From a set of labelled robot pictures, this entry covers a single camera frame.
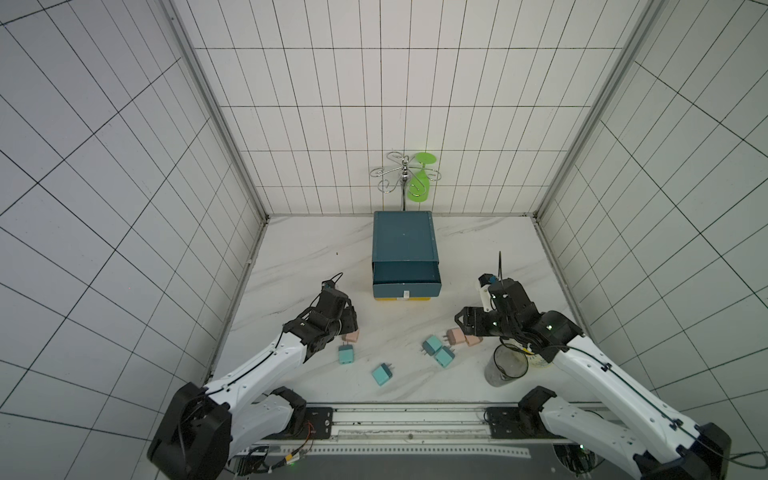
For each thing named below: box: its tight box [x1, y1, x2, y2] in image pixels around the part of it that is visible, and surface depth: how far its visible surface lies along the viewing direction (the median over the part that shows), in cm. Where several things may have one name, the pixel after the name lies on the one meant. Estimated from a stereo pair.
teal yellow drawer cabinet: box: [372, 210, 442, 301], surface depth 83 cm
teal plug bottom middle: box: [372, 362, 393, 386], surface depth 81 cm
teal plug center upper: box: [422, 335, 443, 356], surface depth 87 cm
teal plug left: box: [338, 344, 354, 365], surface depth 85 cm
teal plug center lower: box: [434, 346, 455, 368], surface depth 85 cm
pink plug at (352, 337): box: [341, 330, 360, 345], surface depth 87 cm
